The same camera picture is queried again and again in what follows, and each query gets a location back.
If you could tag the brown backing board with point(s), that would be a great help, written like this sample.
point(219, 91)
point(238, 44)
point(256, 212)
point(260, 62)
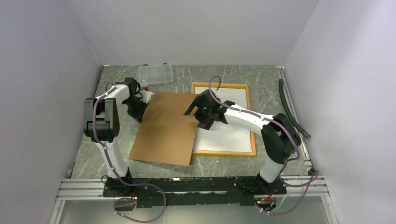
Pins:
point(166, 135)

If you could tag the clear plastic organizer box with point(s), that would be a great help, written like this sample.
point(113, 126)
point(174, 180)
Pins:
point(155, 74)

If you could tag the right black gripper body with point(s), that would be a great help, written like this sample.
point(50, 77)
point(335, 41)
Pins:
point(203, 112)

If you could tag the aluminium rail frame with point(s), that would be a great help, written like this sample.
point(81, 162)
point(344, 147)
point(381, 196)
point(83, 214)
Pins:
point(92, 189)

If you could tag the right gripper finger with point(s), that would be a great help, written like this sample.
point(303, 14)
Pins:
point(205, 124)
point(195, 103)

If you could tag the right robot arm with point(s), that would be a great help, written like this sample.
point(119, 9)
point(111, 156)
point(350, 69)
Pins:
point(278, 134)

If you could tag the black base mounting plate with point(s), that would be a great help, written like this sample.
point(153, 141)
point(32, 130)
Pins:
point(150, 192)

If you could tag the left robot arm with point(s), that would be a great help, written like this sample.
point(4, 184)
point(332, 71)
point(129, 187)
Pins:
point(102, 123)

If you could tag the yellow wooden picture frame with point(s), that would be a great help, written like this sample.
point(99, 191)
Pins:
point(235, 116)

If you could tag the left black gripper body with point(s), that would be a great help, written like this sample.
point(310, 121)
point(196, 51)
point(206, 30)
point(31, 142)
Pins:
point(132, 99)

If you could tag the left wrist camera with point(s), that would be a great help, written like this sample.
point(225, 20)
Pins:
point(146, 95)

